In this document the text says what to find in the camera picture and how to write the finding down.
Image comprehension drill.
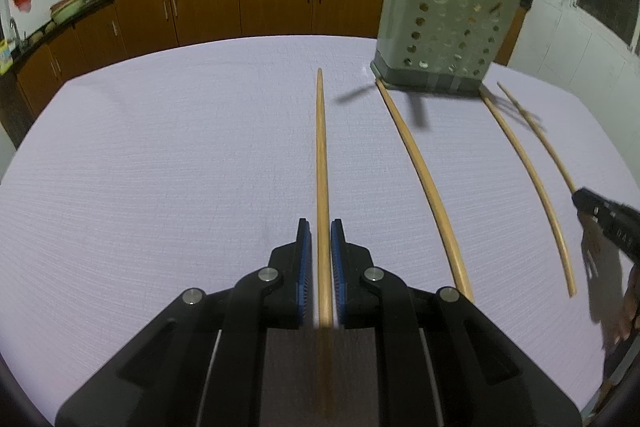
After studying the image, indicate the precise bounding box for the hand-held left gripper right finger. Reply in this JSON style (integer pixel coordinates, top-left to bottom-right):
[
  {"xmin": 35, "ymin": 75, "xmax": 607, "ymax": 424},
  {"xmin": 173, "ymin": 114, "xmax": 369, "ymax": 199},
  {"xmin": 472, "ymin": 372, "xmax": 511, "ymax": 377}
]
[{"xmin": 331, "ymin": 218, "xmax": 583, "ymax": 427}]

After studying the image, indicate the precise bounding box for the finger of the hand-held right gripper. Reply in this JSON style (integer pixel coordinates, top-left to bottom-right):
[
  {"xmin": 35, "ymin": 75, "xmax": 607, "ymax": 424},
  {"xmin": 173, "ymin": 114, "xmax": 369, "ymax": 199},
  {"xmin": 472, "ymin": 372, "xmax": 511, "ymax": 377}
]
[{"xmin": 572, "ymin": 188, "xmax": 608, "ymax": 222}]

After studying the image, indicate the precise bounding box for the green perforated utensil holder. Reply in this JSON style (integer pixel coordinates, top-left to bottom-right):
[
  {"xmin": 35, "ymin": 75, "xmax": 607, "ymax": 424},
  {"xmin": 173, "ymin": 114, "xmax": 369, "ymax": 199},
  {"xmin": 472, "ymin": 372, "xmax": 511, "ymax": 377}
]
[{"xmin": 370, "ymin": 0, "xmax": 533, "ymax": 96}]

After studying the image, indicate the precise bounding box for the green basin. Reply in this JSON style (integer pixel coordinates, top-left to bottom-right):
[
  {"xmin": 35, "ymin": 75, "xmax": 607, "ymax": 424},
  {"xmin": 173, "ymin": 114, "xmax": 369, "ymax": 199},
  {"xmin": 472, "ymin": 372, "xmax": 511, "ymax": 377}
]
[{"xmin": 50, "ymin": 0, "xmax": 87, "ymax": 25}]

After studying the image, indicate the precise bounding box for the wooden chopstick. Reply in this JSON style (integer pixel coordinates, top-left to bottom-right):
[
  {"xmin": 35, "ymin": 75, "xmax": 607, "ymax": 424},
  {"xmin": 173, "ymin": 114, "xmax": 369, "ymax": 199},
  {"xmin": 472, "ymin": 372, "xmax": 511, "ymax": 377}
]
[
  {"xmin": 375, "ymin": 78, "xmax": 475, "ymax": 304},
  {"xmin": 315, "ymin": 68, "xmax": 336, "ymax": 420},
  {"xmin": 480, "ymin": 88, "xmax": 577, "ymax": 298},
  {"xmin": 496, "ymin": 82, "xmax": 578, "ymax": 194}
]

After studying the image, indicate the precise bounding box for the person's right hand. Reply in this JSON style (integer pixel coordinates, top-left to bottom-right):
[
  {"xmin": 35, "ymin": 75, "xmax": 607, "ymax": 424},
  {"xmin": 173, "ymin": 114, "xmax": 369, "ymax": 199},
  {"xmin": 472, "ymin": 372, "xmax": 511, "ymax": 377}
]
[{"xmin": 614, "ymin": 264, "xmax": 640, "ymax": 345}]

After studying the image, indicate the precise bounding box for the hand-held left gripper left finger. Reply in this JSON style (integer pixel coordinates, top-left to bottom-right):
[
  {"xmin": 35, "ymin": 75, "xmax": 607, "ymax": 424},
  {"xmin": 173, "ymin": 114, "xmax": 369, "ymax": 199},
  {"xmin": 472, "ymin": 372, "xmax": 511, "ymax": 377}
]
[{"xmin": 54, "ymin": 218, "xmax": 313, "ymax": 427}]

